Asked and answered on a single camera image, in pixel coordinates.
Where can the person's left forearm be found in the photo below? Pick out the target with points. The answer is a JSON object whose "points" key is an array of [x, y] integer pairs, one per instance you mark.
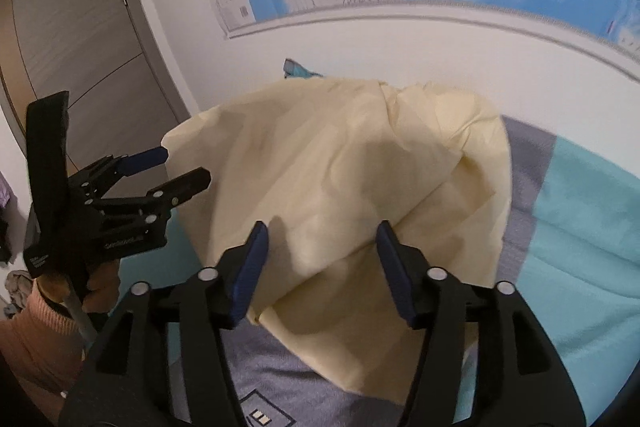
{"points": [[35, 342]]}

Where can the purple cloth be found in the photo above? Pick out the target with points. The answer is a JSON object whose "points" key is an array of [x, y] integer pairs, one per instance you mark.
{"points": [[4, 189]]}

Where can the teal grey patterned bedsheet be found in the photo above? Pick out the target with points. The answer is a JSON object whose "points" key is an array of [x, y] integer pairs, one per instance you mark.
{"points": [[565, 257]]}

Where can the cream garment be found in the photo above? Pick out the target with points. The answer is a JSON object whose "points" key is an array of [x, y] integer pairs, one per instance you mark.
{"points": [[350, 187]]}

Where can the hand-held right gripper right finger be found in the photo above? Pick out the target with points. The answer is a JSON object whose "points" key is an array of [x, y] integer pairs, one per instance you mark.
{"points": [[397, 277]]}

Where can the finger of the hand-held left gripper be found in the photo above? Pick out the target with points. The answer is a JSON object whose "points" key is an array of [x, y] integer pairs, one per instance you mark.
{"points": [[145, 158], [185, 184]]}

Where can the grey crumpled cloth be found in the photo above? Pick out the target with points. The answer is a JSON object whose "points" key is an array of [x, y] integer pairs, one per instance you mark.
{"points": [[19, 294]]}

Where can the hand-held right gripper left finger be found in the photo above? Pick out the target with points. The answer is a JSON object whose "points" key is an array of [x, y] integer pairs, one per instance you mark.
{"points": [[250, 267]]}

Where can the wooden door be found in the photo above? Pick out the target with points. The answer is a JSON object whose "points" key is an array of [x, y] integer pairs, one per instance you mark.
{"points": [[75, 7]]}

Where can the person's left hand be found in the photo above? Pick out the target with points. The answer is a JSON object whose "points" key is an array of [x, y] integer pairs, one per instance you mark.
{"points": [[102, 287]]}

